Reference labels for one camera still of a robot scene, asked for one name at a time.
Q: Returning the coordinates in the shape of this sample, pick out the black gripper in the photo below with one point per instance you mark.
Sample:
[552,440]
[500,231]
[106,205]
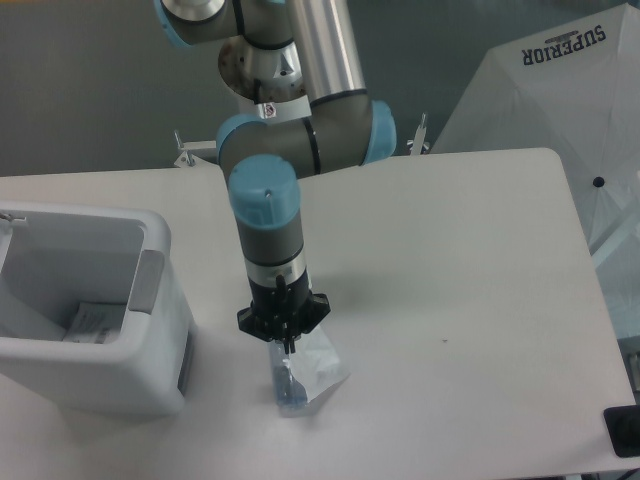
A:
[283,312]

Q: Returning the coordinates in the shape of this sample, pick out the white plastic bag green tag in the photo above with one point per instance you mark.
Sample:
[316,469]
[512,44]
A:
[316,364]

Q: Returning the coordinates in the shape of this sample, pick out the clear plastic water bottle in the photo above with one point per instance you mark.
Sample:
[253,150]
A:
[289,393]

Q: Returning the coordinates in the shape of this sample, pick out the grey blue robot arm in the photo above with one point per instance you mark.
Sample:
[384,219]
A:
[262,162]

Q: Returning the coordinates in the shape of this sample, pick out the white plastic trash can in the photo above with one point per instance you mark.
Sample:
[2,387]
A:
[55,256]

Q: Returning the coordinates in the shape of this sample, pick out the paper sheet in bin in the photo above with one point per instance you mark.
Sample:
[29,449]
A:
[96,323]

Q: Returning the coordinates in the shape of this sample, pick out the black device at edge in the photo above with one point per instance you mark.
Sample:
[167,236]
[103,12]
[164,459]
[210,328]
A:
[622,424]

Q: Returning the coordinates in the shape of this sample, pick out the white Superior umbrella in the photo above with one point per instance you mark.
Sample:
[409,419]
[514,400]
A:
[573,89]

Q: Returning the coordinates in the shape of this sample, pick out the white metal mounting bracket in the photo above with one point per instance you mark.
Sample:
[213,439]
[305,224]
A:
[193,153]

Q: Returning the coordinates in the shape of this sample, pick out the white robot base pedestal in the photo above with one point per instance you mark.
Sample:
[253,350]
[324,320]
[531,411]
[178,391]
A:
[275,112]

